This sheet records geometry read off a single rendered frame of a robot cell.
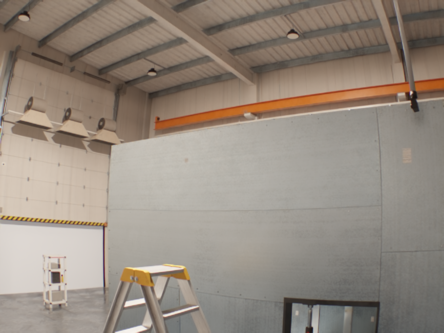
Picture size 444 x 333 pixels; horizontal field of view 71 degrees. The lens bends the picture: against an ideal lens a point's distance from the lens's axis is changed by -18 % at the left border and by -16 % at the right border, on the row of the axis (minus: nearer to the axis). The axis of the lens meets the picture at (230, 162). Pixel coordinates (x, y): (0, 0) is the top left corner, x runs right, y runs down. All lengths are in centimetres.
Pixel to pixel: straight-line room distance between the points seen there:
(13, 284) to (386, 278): 1093
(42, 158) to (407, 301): 1112
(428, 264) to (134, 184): 218
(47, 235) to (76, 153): 298
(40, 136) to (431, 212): 1123
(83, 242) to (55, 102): 487
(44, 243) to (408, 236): 1123
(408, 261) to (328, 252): 47
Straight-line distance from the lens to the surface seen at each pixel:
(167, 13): 957
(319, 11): 993
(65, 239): 1258
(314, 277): 211
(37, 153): 1184
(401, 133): 204
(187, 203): 254
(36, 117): 1112
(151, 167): 281
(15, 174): 1145
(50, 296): 1020
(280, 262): 218
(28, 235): 1187
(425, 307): 203
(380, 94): 1056
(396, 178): 200
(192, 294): 203
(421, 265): 199
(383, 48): 1147
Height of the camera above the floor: 257
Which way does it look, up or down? 9 degrees up
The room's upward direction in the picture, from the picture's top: 1 degrees clockwise
